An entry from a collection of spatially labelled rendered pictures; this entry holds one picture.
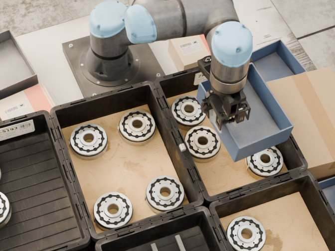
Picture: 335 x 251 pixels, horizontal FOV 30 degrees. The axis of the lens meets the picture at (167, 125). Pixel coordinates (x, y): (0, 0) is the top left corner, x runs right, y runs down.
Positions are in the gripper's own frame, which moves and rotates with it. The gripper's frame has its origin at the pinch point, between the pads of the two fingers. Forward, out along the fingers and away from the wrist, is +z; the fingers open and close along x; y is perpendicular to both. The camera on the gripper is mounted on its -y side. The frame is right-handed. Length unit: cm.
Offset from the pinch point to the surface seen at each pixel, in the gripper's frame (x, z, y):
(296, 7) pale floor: 97, 122, -100
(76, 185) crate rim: -36.5, 16.5, -4.3
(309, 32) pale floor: 95, 122, -83
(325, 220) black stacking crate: 19.8, 25.3, 26.6
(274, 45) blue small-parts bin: 40, 42, -37
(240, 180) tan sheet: 5.8, 30.3, 5.9
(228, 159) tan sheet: 5.3, 30.3, -1.1
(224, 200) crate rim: -3.2, 19.5, 13.1
